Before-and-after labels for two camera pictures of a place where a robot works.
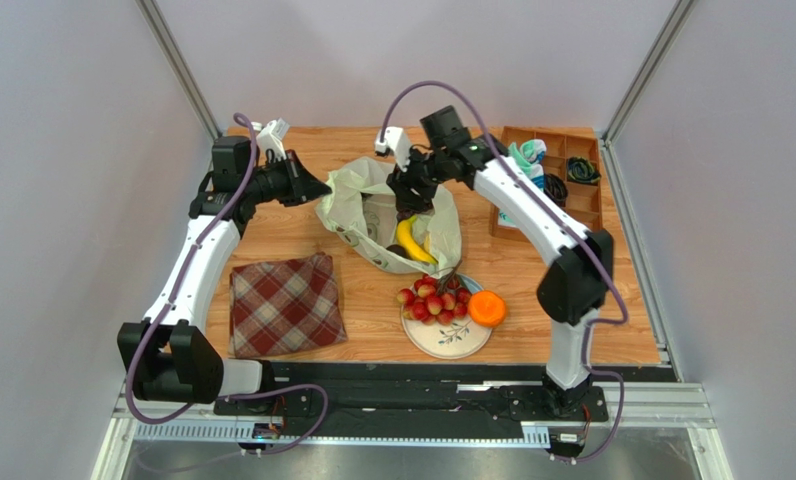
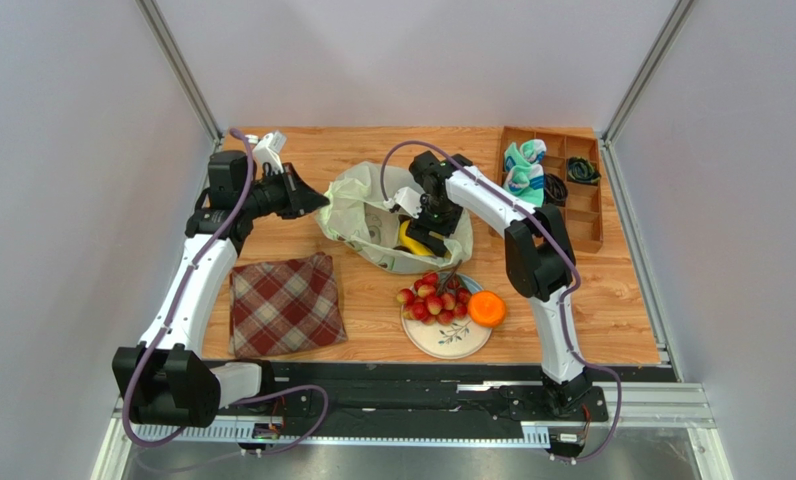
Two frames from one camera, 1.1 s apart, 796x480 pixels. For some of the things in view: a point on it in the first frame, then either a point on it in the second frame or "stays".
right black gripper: (409, 181) -> (440, 224)
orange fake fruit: (487, 308) stays
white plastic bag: (358, 207) stays
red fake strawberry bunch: (433, 302) stays
